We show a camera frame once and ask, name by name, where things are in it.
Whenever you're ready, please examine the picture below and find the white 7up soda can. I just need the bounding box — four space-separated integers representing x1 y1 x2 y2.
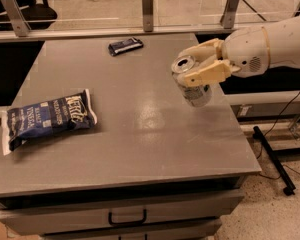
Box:
171 55 212 107

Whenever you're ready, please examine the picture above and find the clear glass barrier panel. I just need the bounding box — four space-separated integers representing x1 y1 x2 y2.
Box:
0 0 300 32

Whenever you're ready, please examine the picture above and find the grey drawer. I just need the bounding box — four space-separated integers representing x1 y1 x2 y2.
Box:
0 189 244 235
41 219 222 240

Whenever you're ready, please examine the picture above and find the black drawer handle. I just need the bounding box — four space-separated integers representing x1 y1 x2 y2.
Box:
108 209 147 227

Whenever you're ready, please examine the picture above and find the black floor cable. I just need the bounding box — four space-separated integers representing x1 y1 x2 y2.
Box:
256 88 300 185

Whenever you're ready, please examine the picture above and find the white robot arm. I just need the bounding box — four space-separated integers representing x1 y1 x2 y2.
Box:
171 15 300 87

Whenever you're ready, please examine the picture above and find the middle metal bracket post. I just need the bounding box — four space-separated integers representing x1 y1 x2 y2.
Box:
142 0 153 32

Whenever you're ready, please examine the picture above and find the grey lower drawer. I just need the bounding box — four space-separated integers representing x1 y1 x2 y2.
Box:
41 219 222 240

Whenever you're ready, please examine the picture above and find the left metal bracket post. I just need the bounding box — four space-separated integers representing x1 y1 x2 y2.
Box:
0 0 30 37

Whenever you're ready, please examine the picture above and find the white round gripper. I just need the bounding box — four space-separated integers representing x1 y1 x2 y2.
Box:
177 27 270 87

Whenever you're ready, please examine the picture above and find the black metal floor leg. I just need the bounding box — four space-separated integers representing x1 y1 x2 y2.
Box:
253 126 296 196

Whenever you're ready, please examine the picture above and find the blue kettle chips bag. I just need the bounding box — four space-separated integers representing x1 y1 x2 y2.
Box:
1 89 97 155

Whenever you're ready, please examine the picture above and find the metal bracket post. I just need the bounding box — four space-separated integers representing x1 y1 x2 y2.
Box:
0 0 30 37
220 0 240 29
142 0 153 32

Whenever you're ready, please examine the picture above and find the black office chair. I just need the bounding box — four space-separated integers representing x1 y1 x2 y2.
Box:
0 0 59 31

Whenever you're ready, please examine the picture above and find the grey upper drawer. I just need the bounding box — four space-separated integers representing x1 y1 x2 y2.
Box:
0 189 244 235

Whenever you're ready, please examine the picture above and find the right metal bracket post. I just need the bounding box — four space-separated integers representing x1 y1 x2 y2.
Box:
220 0 240 29

